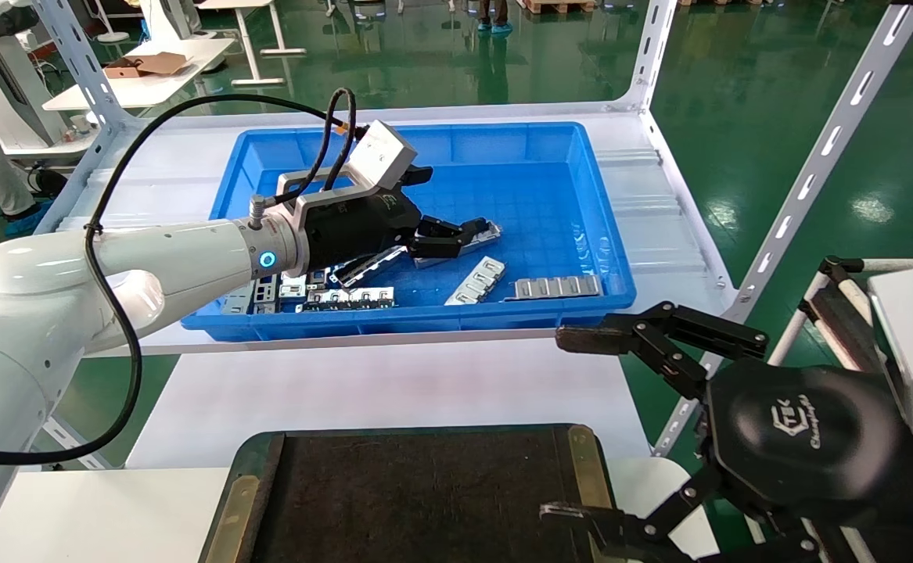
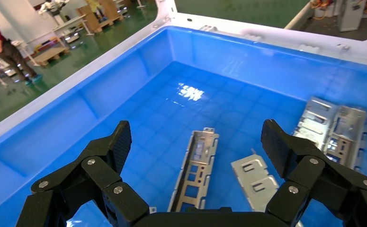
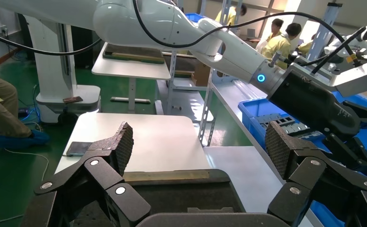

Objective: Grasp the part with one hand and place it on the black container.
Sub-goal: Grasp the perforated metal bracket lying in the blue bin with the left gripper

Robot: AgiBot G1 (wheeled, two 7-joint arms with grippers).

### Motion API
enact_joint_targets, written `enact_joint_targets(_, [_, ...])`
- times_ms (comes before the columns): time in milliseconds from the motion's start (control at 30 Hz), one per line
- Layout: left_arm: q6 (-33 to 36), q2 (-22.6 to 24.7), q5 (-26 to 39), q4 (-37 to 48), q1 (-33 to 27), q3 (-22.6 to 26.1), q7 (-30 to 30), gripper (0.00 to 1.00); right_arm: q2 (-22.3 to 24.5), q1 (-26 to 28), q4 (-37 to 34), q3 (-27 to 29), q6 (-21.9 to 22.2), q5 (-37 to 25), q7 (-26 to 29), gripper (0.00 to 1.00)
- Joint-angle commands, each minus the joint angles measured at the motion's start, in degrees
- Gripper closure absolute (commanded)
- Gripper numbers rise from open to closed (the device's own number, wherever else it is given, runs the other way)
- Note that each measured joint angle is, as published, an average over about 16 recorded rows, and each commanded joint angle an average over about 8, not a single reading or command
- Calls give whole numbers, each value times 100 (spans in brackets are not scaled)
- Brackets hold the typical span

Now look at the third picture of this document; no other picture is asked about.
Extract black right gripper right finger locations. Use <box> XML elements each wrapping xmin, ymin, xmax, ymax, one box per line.
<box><xmin>265</xmin><ymin>120</ymin><xmax>367</xmax><ymax>227</ymax></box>

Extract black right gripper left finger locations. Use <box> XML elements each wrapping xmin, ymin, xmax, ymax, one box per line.
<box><xmin>19</xmin><ymin>121</ymin><xmax>152</xmax><ymax>227</ymax></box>

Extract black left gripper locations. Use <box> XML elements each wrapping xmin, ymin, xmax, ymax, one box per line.
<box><xmin>269</xmin><ymin>69</ymin><xmax>367</xmax><ymax>182</ymax></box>

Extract black smartphone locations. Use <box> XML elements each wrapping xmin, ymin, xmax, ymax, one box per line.
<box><xmin>65</xmin><ymin>141</ymin><xmax>94</xmax><ymax>157</ymax></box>

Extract silver clip metal strip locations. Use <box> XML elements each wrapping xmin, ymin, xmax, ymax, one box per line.
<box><xmin>281</xmin><ymin>122</ymin><xmax>310</xmax><ymax>135</ymax></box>

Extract dark perforated metal plate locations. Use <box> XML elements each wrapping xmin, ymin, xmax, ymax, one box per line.
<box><xmin>272</xmin><ymin>115</ymin><xmax>296</xmax><ymax>127</ymax></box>

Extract grey perforated metal plate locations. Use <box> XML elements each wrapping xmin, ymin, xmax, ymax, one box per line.
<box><xmin>258</xmin><ymin>113</ymin><xmax>286</xmax><ymax>125</ymax></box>

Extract small brown flat object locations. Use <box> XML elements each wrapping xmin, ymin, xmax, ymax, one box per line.
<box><xmin>62</xmin><ymin>96</ymin><xmax>84</xmax><ymax>105</ymax></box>

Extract blue plastic bin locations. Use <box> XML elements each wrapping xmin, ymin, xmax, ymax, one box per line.
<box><xmin>238</xmin><ymin>90</ymin><xmax>367</xmax><ymax>227</ymax></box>

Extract white background table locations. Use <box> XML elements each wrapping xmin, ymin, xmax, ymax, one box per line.
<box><xmin>91</xmin><ymin>42</ymin><xmax>171</xmax><ymax>114</ymax></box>

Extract seated person blue shoe covers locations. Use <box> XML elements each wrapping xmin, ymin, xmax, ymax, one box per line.
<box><xmin>0</xmin><ymin>59</ymin><xmax>51</xmax><ymax>150</ymax></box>

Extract person in yellow coat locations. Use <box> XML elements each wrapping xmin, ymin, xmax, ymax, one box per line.
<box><xmin>266</xmin><ymin>18</ymin><xmax>285</xmax><ymax>43</ymax></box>
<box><xmin>261</xmin><ymin>22</ymin><xmax>303</xmax><ymax>70</ymax></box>
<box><xmin>214</xmin><ymin>4</ymin><xmax>248</xmax><ymax>26</ymax></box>

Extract black tray with gold edge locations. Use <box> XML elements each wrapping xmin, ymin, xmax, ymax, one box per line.
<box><xmin>103</xmin><ymin>43</ymin><xmax>166</xmax><ymax>65</ymax></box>

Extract brown cardboard box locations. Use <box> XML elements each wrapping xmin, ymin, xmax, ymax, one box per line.
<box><xmin>190</xmin><ymin>64</ymin><xmax>222</xmax><ymax>87</ymax></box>

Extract small blue bin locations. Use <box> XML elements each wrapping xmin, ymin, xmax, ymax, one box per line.
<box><xmin>184</xmin><ymin>12</ymin><xmax>208</xmax><ymax>24</ymax></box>

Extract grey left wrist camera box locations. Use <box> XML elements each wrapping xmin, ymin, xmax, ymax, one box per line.
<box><xmin>291</xmin><ymin>61</ymin><xmax>367</xmax><ymax>98</ymax></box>

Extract black camera cable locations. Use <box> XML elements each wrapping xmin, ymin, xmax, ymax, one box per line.
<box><xmin>310</xmin><ymin>26</ymin><xmax>367</xmax><ymax>75</ymax></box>

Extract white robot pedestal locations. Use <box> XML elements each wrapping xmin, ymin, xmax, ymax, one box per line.
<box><xmin>22</xmin><ymin>15</ymin><xmax>102</xmax><ymax>125</ymax></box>

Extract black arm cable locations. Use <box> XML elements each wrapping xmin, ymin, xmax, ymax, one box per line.
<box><xmin>132</xmin><ymin>0</ymin><xmax>361</xmax><ymax>68</ymax></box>

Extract black hanging cable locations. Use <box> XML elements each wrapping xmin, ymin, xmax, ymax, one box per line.
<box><xmin>0</xmin><ymin>29</ymin><xmax>103</xmax><ymax>57</ymax></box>

